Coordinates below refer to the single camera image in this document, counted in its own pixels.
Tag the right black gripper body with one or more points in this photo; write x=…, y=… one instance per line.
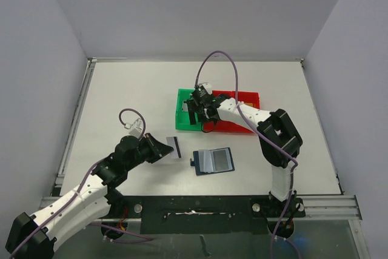
x=193, y=107

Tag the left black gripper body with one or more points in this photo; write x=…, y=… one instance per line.
x=142, y=155

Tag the white magnetic stripe card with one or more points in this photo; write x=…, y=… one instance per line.
x=173, y=142

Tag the blue leather card holder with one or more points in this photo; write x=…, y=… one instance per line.
x=207, y=162

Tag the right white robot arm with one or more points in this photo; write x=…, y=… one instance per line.
x=279, y=139

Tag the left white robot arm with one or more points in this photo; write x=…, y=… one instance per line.
x=40, y=234

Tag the green plastic bin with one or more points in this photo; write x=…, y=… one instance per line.
x=182, y=118

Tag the right red plastic bin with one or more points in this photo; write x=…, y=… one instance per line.
x=250, y=98

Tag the red plastic bin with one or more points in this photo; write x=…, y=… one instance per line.
x=225, y=126
x=250, y=98

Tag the middle red plastic bin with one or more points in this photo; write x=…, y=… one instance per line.
x=225, y=126

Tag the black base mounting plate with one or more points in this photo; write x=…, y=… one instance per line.
x=188, y=215

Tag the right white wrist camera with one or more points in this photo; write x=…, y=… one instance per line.
x=206, y=86

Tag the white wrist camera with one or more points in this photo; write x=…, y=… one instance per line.
x=206, y=86
x=135, y=128

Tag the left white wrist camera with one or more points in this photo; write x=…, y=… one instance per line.
x=135, y=128

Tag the aluminium front rail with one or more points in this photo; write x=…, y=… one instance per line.
x=331, y=207

